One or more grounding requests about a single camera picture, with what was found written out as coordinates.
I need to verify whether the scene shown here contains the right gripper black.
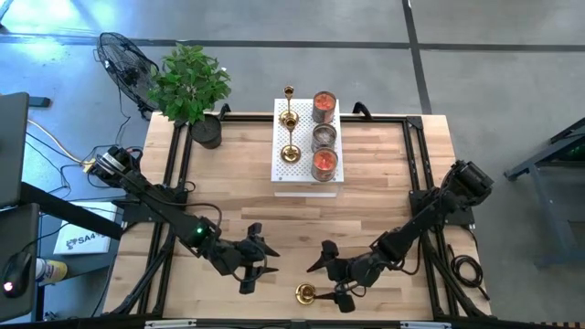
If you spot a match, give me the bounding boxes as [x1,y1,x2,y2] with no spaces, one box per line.
[306,239,383,314]

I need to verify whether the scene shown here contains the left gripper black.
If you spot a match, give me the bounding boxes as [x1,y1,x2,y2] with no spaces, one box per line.
[207,222,282,296]

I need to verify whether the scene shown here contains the brass candlestick holder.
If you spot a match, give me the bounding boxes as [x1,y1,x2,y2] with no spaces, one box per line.
[294,281,317,306]
[280,119,303,165]
[279,85,301,132]

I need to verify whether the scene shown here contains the orange candle dark tin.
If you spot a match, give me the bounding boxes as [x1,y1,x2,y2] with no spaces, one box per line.
[312,90,338,124]
[310,146,340,183]

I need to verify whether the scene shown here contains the white perforated metal shelf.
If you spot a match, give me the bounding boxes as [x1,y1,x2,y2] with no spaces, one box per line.
[271,98,346,198]

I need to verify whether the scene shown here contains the white printed paper box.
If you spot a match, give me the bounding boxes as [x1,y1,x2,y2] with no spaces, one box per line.
[53,200,119,256]

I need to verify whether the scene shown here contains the black desk beam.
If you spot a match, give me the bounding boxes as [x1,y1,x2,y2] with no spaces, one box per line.
[17,181,125,242]

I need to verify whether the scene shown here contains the green potted plant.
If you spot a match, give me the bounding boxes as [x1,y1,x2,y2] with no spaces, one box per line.
[146,42,232,151]

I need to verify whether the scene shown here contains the white yellow spray can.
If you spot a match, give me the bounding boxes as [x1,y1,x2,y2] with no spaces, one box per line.
[34,257,69,288]

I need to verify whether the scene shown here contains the blue-grey metal cart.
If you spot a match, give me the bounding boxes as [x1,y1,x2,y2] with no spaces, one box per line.
[502,116,585,271]

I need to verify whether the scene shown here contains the black computer mouse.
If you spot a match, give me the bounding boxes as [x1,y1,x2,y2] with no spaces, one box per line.
[1,249,34,300]

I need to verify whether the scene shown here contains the dark grey desk pad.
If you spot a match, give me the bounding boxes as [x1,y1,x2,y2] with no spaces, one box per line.
[0,202,41,324]

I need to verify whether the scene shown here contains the black floor fan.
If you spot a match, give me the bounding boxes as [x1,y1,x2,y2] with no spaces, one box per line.
[94,31,161,115]

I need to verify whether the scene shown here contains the dark grey monitor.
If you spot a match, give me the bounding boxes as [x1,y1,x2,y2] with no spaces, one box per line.
[0,90,31,209]

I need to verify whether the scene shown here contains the silver frame bracket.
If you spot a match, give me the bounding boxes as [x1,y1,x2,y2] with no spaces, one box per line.
[144,318,198,329]
[399,320,453,329]

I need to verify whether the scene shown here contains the black coiled cable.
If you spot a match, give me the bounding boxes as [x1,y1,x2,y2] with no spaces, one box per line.
[449,244,491,302]

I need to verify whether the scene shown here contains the black aluminium table frame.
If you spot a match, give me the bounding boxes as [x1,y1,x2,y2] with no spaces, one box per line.
[103,101,494,321]

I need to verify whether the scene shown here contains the cream cable yellow plug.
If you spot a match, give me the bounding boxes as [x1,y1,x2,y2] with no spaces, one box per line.
[26,118,99,175]

